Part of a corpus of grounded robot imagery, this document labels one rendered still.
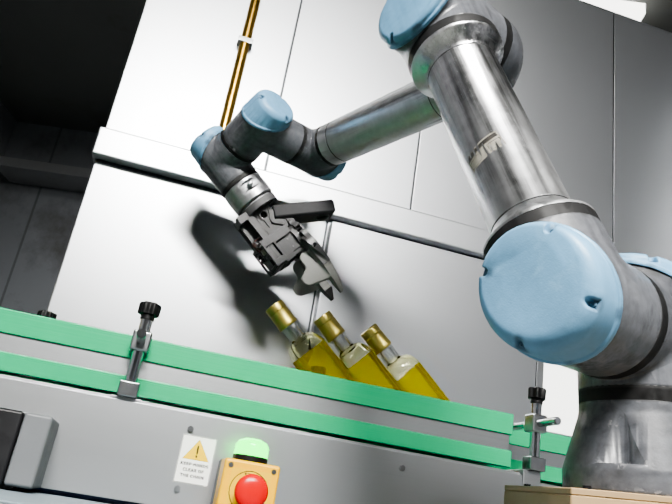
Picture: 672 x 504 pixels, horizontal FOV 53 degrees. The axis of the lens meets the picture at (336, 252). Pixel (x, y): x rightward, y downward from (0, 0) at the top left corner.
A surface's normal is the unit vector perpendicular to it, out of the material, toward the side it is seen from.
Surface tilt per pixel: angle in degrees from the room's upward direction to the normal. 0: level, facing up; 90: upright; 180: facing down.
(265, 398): 90
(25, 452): 90
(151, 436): 90
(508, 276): 102
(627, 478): 94
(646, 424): 76
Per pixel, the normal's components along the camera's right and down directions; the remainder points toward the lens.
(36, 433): 0.28, -0.31
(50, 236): 0.01, -0.37
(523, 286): -0.69, -0.17
